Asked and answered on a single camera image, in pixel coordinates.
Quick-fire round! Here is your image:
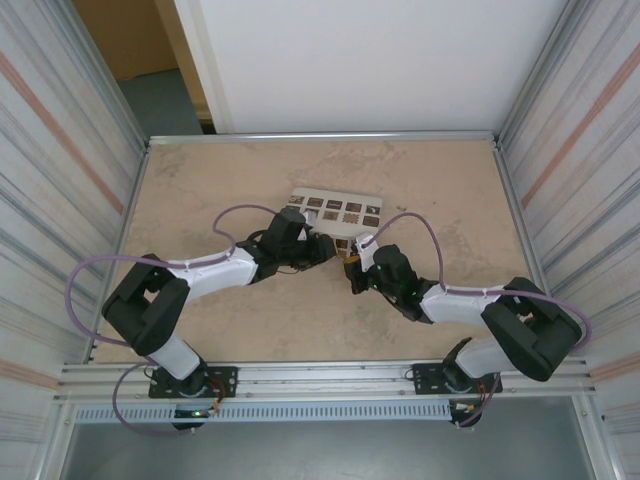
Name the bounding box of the grey metal shelf sheet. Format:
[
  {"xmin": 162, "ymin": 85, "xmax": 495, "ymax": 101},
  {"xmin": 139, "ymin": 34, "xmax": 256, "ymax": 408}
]
[{"xmin": 58, "ymin": 422, "xmax": 599, "ymax": 480}]

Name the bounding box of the corrugated striped right side panel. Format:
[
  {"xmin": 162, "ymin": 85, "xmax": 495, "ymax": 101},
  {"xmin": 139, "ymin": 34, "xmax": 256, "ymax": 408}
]
[{"xmin": 499, "ymin": 0, "xmax": 640, "ymax": 480}]

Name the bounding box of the corrugated striped panel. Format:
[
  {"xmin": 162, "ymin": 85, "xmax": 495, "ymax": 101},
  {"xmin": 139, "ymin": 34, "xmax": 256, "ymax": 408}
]
[
  {"xmin": 0, "ymin": 0, "xmax": 147, "ymax": 480},
  {"xmin": 499, "ymin": 0, "xmax": 640, "ymax": 480}
]

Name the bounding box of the corrugated striped left side panel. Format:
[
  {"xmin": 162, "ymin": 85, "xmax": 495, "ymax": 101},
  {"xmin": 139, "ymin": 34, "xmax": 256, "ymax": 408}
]
[{"xmin": 0, "ymin": 0, "xmax": 147, "ymax": 480}]

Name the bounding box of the brown cardboard box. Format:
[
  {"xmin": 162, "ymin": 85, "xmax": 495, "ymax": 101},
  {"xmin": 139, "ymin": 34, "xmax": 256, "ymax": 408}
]
[{"xmin": 71, "ymin": 0, "xmax": 180, "ymax": 82}]

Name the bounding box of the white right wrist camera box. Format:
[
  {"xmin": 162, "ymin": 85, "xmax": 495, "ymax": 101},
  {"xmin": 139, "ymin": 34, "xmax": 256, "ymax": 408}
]
[{"xmin": 351, "ymin": 232, "xmax": 382, "ymax": 274}]

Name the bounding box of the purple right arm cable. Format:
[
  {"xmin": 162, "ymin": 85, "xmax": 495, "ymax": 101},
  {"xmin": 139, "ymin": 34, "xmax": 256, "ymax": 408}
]
[{"xmin": 364, "ymin": 212, "xmax": 595, "ymax": 430}]

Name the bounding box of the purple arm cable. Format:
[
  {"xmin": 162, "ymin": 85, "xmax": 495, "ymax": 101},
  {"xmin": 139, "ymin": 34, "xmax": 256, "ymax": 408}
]
[
  {"xmin": 67, "ymin": 203, "xmax": 282, "ymax": 438},
  {"xmin": 364, "ymin": 212, "xmax": 595, "ymax": 430}
]

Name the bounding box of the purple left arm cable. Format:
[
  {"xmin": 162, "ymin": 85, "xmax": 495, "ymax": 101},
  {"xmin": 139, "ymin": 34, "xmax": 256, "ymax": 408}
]
[{"xmin": 67, "ymin": 203, "xmax": 282, "ymax": 438}]

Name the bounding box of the aluminium table edge rail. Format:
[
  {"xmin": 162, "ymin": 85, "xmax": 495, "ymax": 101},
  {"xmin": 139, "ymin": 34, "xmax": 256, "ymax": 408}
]
[{"xmin": 146, "ymin": 130, "xmax": 502, "ymax": 147}]

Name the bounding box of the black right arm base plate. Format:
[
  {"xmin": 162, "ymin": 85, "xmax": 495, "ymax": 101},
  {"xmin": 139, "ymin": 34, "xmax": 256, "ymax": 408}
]
[{"xmin": 410, "ymin": 363, "xmax": 503, "ymax": 397}]

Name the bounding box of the grey slotted cable duct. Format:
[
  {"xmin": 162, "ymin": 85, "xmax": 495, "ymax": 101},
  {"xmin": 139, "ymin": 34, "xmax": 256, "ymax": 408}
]
[{"xmin": 73, "ymin": 402, "xmax": 455, "ymax": 424}]

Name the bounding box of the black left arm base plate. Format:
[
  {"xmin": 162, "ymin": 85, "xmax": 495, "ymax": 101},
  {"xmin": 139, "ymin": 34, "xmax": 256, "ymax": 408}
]
[{"xmin": 147, "ymin": 365, "xmax": 239, "ymax": 400}]

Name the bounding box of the aluminium left frame post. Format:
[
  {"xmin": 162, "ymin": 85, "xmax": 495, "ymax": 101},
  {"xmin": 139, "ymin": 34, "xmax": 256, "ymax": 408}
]
[{"xmin": 62, "ymin": 0, "xmax": 152, "ymax": 154}]

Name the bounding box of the aluminium frame post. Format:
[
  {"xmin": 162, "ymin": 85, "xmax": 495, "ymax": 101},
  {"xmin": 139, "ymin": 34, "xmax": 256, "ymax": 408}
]
[
  {"xmin": 62, "ymin": 0, "xmax": 152, "ymax": 154},
  {"xmin": 497, "ymin": 0, "xmax": 594, "ymax": 147}
]

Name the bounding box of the aluminium right frame post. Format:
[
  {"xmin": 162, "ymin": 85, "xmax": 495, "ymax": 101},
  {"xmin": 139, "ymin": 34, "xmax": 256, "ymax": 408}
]
[{"xmin": 497, "ymin": 0, "xmax": 594, "ymax": 147}]

